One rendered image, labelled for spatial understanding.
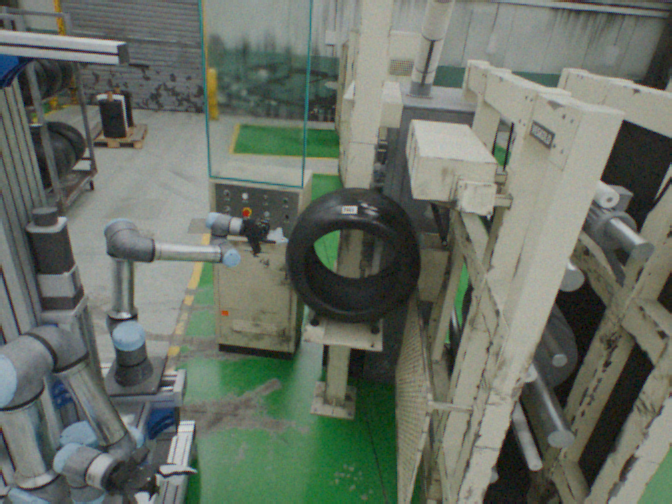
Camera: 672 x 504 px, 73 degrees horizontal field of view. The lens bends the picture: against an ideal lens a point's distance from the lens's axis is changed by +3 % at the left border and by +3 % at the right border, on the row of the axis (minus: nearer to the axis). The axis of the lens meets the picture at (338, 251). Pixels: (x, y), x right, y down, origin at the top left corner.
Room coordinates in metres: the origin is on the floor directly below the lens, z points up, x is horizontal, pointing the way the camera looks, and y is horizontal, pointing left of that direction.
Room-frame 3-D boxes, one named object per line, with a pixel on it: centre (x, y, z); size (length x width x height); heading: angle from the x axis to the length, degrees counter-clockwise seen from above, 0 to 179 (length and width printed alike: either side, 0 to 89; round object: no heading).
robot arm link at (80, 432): (0.94, 0.73, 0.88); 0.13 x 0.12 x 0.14; 165
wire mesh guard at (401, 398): (1.59, -0.39, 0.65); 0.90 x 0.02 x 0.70; 177
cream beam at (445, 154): (1.69, -0.36, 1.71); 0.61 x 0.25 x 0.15; 177
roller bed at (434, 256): (2.03, -0.46, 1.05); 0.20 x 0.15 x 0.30; 177
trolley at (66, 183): (4.60, 3.21, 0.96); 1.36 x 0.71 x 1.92; 10
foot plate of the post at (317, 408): (2.09, -0.06, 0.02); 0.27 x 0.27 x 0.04; 87
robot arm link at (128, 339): (1.44, 0.82, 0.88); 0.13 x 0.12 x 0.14; 36
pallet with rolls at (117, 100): (7.53, 3.90, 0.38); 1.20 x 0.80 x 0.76; 18
